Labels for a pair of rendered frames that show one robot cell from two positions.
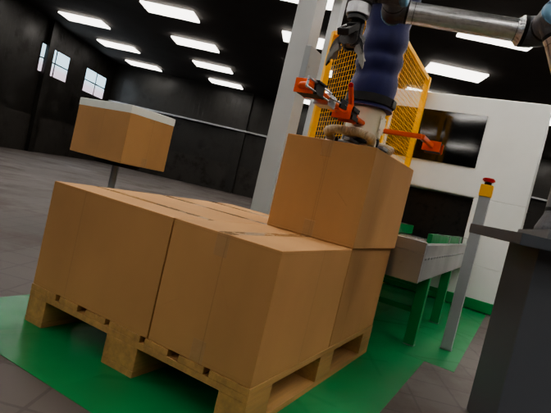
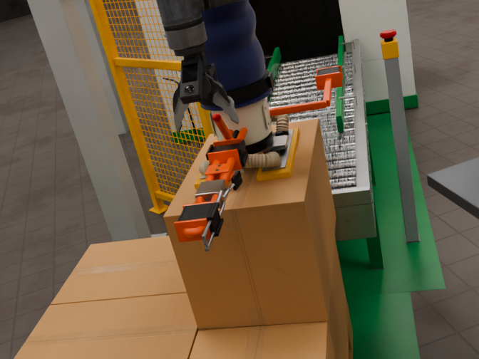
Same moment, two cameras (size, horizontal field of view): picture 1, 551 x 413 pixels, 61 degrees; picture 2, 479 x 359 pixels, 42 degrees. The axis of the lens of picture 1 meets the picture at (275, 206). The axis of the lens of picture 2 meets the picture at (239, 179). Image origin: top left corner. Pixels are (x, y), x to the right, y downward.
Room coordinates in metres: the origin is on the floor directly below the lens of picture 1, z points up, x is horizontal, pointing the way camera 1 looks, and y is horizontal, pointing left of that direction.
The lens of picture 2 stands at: (0.45, 0.15, 1.70)
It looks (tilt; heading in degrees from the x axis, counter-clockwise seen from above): 24 degrees down; 347
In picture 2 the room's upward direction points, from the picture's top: 14 degrees counter-clockwise
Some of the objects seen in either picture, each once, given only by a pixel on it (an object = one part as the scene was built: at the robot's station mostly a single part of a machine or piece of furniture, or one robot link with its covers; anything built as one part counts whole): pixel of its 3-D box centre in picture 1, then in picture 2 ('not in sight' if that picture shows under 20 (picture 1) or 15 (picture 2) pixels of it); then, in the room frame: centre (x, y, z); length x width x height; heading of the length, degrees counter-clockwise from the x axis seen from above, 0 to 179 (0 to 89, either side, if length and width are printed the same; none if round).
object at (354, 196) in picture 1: (345, 195); (261, 216); (2.17, -0.30, 0.74); 0.60 x 0.40 x 0.40; 150
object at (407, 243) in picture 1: (360, 231); (279, 205); (2.50, -0.47, 0.58); 0.70 x 0.03 x 0.06; 62
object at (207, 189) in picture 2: (325, 101); (212, 194); (1.78, -0.09, 1.07); 0.07 x 0.07 x 0.04; 61
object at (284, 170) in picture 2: not in sight; (278, 148); (2.14, -0.40, 0.97); 0.34 x 0.10 x 0.05; 151
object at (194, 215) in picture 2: (308, 88); (197, 221); (1.66, -0.02, 1.07); 0.08 x 0.07 x 0.05; 151
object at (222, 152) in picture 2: (345, 113); (227, 155); (1.97, -0.19, 1.07); 0.10 x 0.08 x 0.06; 61
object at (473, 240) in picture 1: (466, 267); (401, 147); (2.77, -1.18, 0.50); 0.07 x 0.07 x 1.00; 62
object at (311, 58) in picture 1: (309, 70); not in sight; (3.59, -0.02, 1.62); 0.20 x 0.05 x 0.30; 152
